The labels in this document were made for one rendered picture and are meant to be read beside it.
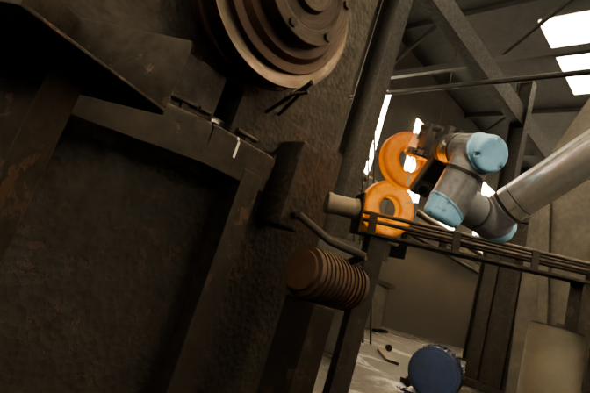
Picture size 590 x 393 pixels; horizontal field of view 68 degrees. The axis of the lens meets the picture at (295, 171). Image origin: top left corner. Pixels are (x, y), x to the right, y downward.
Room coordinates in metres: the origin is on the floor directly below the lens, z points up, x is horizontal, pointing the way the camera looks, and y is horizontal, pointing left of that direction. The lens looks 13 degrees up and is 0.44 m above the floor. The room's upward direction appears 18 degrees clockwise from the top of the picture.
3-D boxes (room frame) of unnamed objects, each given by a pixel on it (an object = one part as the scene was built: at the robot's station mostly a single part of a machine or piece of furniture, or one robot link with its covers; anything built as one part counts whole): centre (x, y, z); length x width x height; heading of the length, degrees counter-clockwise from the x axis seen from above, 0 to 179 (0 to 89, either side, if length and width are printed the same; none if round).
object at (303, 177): (1.18, 0.01, 0.68); 0.11 x 0.08 x 0.24; 42
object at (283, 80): (1.02, 0.17, 1.11); 0.47 x 0.06 x 0.47; 132
